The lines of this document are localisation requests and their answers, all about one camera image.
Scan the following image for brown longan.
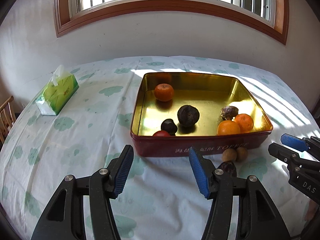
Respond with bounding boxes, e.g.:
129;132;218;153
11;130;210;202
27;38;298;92
222;148;237;162
236;147;248;162

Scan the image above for person's hand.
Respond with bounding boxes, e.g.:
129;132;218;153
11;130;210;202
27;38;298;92
304;200;319;222

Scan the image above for red gold toffee tin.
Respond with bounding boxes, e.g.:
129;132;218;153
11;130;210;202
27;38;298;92
130;72;273;157

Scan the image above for brown longan right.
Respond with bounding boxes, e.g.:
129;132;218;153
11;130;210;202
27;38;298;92
236;147;248;162

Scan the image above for brown longan left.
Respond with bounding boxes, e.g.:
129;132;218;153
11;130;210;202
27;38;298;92
222;148;237;162

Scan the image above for dark wooden chair right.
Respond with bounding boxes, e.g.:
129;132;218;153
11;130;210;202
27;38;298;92
311;99;320;122

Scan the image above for green tissue pack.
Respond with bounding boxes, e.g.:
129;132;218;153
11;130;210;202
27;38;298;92
35;65;79;116

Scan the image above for dark purple plum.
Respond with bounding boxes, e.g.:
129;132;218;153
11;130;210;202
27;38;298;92
161;119;178;135

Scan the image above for red tomato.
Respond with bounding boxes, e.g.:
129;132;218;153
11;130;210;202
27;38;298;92
152;130;171;137

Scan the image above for wooden chair left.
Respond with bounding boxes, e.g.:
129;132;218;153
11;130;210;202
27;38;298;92
0;96;16;144

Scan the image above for large orange tangerine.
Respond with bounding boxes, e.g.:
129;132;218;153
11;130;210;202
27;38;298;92
154;83;174;102

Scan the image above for large dark wrinkled fruit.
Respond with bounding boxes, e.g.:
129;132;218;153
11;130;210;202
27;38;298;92
177;105;200;127

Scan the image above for small orange tangerine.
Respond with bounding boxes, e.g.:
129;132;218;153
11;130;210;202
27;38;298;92
234;114;254;133

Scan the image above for dark wrinkled passion fruit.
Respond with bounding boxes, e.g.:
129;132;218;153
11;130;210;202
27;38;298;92
218;161;237;177

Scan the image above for brown wooden window frame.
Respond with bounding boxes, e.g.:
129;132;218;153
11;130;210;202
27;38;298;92
53;0;289;44

